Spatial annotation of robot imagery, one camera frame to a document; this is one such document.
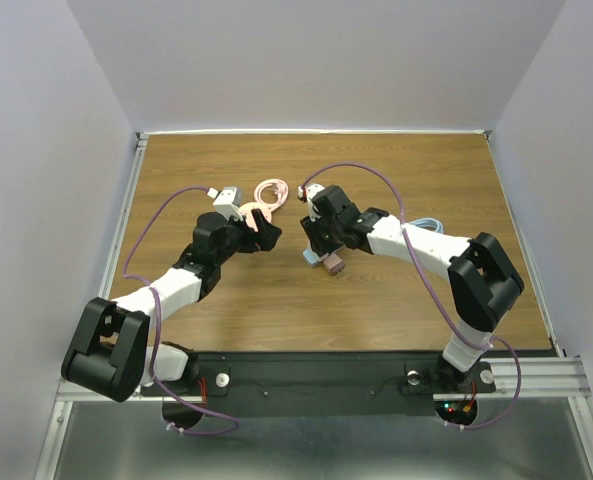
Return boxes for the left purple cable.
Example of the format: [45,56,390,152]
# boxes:
[123,186,240,435]

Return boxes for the blue power strip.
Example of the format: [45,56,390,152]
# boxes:
[303,246,323,267]

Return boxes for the blue cord with plug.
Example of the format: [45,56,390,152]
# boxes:
[405,217,446,234]

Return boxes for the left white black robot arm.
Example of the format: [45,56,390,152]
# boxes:
[61,209,282,402]

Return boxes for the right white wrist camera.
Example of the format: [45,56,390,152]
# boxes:
[297,183,325,222]

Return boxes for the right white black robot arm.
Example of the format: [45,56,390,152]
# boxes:
[298,184,524,390]

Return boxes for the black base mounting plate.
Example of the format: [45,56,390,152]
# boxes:
[166,351,496,418]

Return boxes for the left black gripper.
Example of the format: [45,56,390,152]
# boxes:
[214,210,281,266]

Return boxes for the pink round power strip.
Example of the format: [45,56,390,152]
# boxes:
[239,201,272,231]

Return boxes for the pink coiled cord with plug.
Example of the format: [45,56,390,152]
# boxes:
[253,179,291,207]

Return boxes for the pink cube adapter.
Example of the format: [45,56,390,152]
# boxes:
[322,253,345,276]

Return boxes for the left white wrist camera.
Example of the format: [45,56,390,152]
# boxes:
[207,186,243,221]

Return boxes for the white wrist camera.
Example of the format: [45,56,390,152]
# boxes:
[297,183,325,222]
[207,186,243,221]

